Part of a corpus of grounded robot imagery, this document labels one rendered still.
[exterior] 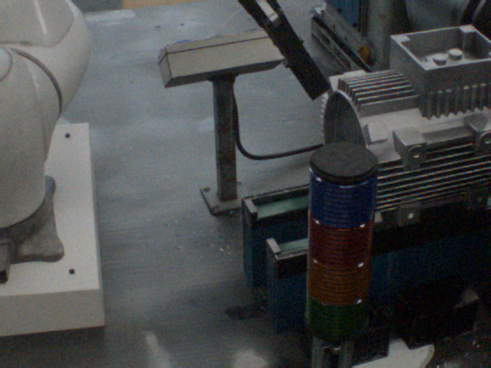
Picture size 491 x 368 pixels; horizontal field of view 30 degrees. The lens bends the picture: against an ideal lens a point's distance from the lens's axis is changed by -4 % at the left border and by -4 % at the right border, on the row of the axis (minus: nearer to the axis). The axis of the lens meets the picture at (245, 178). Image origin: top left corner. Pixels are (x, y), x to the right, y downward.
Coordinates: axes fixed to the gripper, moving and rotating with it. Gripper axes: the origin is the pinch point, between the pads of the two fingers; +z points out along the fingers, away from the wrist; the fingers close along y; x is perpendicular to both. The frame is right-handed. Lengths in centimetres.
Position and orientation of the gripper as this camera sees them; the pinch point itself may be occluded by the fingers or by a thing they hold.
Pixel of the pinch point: (307, 73)
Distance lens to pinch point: 119.4
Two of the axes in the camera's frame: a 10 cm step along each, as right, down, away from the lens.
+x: -8.1, 5.8, 0.7
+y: -3.1, -5.3, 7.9
